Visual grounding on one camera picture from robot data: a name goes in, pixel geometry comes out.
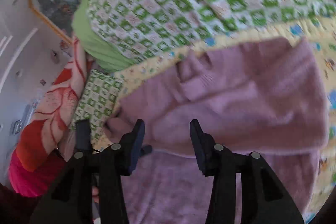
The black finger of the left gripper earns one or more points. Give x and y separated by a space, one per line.
83 135

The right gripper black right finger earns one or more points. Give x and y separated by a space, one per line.
215 160

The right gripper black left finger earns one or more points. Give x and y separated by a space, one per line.
119 159

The pink knitted sweater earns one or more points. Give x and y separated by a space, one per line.
231 108

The green checkered pillow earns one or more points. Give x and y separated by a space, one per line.
97 102

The red floral blanket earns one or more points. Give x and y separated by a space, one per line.
35 162

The yellow cartoon bear bedsheet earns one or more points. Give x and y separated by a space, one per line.
309 61

